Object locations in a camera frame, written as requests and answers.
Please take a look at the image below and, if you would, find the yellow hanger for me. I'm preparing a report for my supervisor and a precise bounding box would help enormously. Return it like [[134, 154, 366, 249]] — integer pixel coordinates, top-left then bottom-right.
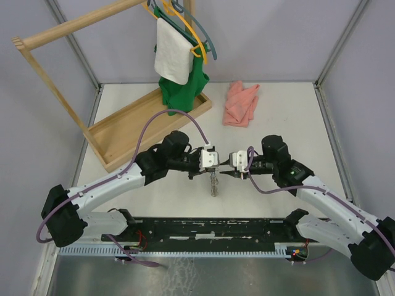
[[143, 0, 209, 65]]

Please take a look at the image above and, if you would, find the purple cable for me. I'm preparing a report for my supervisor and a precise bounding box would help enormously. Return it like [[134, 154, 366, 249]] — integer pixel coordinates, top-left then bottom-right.
[[245, 146, 395, 265], [36, 109, 212, 268]]

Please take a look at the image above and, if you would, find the grey-blue hanger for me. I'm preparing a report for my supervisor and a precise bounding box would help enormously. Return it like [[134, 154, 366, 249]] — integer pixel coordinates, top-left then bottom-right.
[[142, 1, 218, 61]]

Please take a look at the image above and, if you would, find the green shirt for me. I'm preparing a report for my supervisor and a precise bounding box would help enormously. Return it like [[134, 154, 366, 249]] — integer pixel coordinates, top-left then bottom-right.
[[154, 7, 209, 113]]

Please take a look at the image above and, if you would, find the white towel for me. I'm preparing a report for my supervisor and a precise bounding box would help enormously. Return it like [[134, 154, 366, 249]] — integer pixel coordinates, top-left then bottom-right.
[[154, 18, 194, 85]]

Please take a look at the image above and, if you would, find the white cable duct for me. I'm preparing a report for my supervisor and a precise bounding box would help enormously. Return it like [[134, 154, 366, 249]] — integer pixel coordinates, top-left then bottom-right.
[[57, 242, 294, 256]]

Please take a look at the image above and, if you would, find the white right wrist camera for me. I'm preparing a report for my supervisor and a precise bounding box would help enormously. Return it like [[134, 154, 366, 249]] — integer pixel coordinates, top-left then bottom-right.
[[229, 150, 248, 173]]

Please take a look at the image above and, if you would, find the aluminium frame rail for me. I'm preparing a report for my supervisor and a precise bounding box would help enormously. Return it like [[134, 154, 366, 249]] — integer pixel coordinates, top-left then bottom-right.
[[46, 0, 102, 90]]

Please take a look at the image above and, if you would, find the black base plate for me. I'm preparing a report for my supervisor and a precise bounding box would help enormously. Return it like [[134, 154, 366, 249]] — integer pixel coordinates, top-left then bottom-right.
[[114, 217, 307, 253]]

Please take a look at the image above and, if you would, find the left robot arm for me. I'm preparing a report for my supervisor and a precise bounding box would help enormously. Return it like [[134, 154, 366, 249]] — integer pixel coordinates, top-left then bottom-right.
[[41, 131, 219, 247]]

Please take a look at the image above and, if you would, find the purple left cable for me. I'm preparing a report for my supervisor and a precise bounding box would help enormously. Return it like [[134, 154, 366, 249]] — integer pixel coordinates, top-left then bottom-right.
[[36, 109, 212, 268]]

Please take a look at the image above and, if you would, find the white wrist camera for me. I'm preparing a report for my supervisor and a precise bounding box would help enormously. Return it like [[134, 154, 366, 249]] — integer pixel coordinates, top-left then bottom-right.
[[229, 150, 248, 173], [199, 147, 220, 170]]

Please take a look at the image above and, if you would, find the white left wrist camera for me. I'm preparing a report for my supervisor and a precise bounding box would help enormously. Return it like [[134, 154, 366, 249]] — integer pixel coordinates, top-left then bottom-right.
[[199, 147, 220, 170]]

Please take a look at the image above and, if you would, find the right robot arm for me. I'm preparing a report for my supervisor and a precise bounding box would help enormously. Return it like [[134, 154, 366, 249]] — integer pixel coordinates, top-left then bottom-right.
[[223, 135, 394, 281]]

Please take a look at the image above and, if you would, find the wooden clothes rack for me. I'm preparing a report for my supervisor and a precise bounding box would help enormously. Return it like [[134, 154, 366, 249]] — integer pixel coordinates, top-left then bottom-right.
[[11, 0, 213, 174]]

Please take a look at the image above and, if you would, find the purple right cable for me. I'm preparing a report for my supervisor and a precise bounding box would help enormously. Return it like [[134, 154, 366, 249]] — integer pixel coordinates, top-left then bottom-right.
[[245, 146, 395, 265]]

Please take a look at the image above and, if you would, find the pink cloth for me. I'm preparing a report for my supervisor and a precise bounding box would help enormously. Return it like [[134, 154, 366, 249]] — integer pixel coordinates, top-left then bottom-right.
[[222, 81, 260, 128]]

